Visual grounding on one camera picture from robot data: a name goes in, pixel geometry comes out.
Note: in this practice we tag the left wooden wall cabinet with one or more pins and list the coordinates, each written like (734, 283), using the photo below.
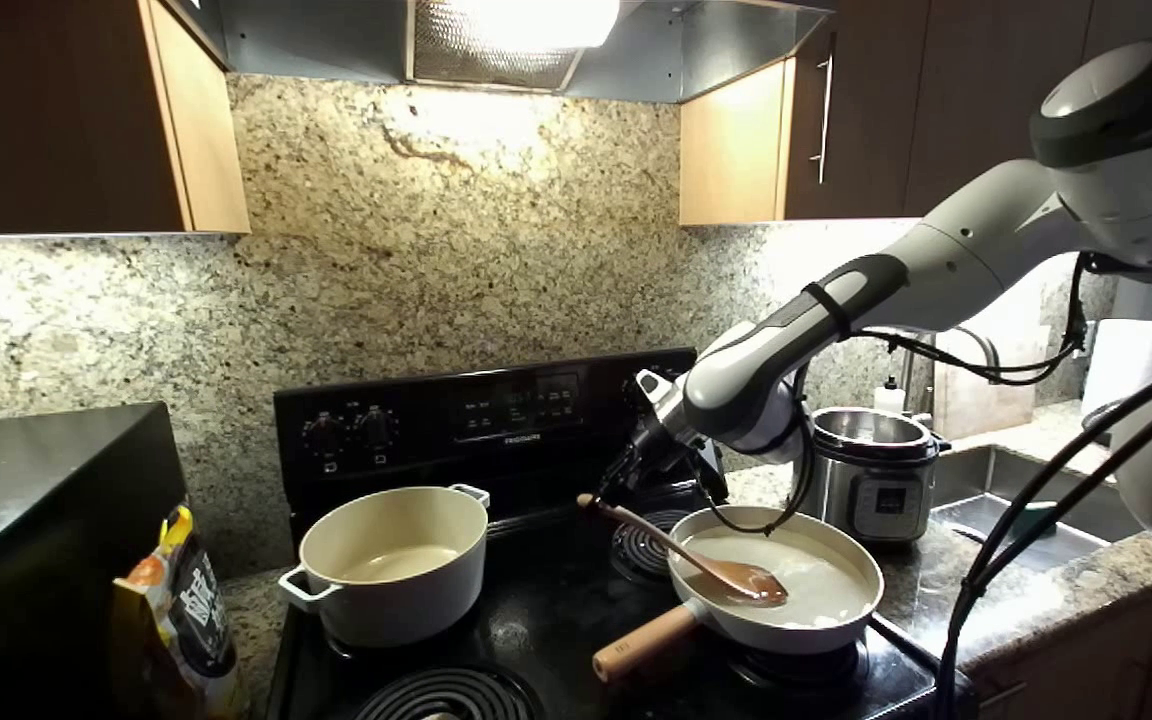
(114, 116)

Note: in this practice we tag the chrome kitchen faucet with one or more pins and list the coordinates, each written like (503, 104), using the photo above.
(923, 364)

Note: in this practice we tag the black electric stove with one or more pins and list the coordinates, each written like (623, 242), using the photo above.
(552, 595)

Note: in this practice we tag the white soap dispenser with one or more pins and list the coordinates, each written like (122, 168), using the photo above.
(890, 399)

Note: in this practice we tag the front left coil burner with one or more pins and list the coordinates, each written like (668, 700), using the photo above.
(448, 694)

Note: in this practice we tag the white paper towel roll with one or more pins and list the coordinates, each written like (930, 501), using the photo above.
(1121, 364)

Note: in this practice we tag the cream pot with handles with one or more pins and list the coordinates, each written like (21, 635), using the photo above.
(393, 567)

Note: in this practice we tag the green sponge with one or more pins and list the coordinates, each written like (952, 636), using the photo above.
(1035, 517)

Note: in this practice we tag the right wooden wall cabinet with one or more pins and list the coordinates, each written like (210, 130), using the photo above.
(887, 104)

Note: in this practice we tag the black microwave oven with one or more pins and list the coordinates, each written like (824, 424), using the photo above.
(83, 499)

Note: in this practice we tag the cream frying pan wooden handle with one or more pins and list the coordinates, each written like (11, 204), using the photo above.
(797, 590)

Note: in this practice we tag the wooden wall cabinet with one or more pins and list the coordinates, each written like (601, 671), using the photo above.
(114, 116)
(887, 104)

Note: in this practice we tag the steel range hood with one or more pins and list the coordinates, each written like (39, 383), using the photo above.
(608, 50)

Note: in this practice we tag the steel kitchen sink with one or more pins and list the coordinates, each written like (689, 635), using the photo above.
(974, 485)

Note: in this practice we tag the stainless pressure cooker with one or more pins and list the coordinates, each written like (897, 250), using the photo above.
(868, 472)

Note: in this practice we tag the wooden spoon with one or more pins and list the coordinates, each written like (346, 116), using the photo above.
(729, 572)

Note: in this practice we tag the rear right coil burner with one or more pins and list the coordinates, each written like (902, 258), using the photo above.
(638, 550)

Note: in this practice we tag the coil burner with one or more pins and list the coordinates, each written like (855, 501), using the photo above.
(638, 550)
(448, 694)

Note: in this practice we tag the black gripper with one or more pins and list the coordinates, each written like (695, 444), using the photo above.
(654, 457)

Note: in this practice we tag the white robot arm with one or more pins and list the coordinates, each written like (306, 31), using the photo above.
(1080, 191)

